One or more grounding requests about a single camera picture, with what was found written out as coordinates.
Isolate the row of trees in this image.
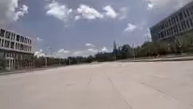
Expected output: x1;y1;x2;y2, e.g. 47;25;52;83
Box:
32;31;193;69

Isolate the tall dark tower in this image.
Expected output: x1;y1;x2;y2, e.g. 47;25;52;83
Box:
111;40;119;54

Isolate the pale pole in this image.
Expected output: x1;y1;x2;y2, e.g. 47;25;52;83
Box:
44;56;48;68

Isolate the grey building with window rows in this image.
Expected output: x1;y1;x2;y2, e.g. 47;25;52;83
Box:
146;0;193;44

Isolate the pale stone slab plaza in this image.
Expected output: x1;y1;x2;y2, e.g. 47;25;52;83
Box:
0;53;193;109

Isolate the dark kerb strip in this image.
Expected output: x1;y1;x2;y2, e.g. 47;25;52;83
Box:
126;53;193;68

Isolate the white building with grid windows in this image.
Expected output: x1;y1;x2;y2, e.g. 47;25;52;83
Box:
0;15;36;72

